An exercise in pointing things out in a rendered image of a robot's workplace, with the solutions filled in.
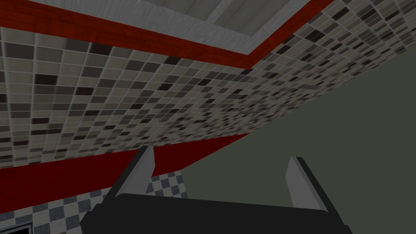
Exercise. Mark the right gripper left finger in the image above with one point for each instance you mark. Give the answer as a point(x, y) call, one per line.
point(138, 177)

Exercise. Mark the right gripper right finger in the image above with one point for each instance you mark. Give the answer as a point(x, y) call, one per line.
point(304, 187)

